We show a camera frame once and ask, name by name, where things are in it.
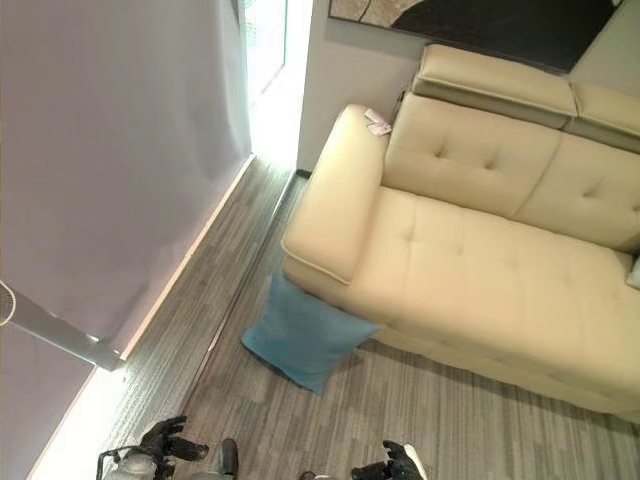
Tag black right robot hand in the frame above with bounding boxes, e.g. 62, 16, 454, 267
351, 439, 422, 480

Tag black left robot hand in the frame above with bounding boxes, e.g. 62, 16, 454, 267
140, 415, 210, 466

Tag cream leather sofa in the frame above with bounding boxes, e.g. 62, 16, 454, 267
280, 43, 640, 424

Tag dark robot foot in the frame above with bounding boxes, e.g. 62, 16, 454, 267
219, 437, 240, 477

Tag blue square cushion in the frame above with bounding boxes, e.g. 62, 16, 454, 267
240, 273, 384, 397

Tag grey floor lamp pole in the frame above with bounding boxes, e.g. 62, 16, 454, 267
0, 279, 126, 372

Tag bright glass window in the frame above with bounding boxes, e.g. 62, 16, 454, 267
238, 0, 289, 109

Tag dark abstract wall painting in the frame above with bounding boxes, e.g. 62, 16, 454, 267
327, 0, 621, 75

